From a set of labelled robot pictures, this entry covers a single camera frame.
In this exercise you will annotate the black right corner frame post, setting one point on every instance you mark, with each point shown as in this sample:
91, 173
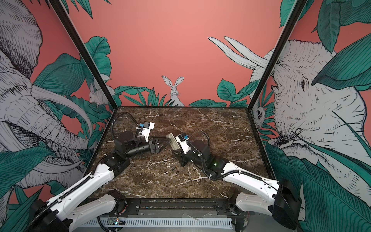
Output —
291, 22

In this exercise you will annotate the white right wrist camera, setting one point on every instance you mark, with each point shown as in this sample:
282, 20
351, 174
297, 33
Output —
182, 140

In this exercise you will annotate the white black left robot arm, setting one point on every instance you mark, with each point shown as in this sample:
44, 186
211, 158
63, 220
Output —
66, 211

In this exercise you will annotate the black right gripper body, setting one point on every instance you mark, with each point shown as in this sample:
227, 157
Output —
186, 159

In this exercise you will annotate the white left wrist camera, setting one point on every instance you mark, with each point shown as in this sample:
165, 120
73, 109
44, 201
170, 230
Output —
144, 129

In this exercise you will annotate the black corner frame post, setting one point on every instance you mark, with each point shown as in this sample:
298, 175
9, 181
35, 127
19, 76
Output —
291, 22
76, 38

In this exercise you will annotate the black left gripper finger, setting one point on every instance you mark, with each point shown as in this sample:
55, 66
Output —
162, 146
158, 139

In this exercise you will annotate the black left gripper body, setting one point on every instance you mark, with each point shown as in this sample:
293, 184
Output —
152, 150

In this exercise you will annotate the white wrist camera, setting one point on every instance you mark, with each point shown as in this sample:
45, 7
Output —
182, 140
144, 129

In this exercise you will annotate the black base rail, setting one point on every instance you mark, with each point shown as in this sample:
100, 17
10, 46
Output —
223, 206

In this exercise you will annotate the green circuit board with leds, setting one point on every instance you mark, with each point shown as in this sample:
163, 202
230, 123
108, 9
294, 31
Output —
116, 222

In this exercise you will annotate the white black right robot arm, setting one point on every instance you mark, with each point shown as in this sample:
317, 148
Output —
276, 198

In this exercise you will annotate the black left corner frame post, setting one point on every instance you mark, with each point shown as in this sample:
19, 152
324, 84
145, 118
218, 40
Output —
76, 38

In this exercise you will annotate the white slotted cable duct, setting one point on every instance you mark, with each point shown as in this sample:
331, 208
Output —
178, 222

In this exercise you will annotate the grey remote control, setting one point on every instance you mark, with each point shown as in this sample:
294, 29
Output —
174, 144

